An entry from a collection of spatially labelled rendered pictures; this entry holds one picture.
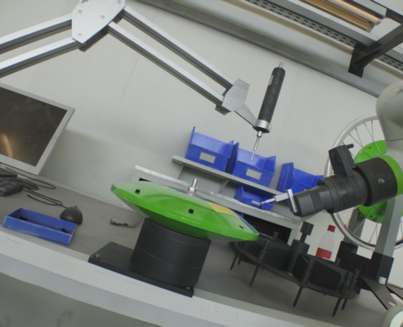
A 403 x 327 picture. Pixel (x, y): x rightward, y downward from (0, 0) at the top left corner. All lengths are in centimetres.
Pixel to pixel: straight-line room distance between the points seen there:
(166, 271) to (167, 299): 5
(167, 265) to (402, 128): 52
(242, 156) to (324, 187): 97
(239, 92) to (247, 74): 91
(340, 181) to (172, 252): 35
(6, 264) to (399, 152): 82
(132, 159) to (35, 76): 69
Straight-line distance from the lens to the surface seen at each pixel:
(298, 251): 85
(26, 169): 113
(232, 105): 72
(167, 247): 52
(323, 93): 180
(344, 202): 60
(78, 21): 73
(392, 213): 111
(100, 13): 73
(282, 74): 83
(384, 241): 110
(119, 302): 63
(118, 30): 72
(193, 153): 128
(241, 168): 131
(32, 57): 72
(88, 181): 153
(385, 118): 66
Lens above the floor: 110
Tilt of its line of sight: 5 degrees up
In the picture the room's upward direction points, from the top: 19 degrees clockwise
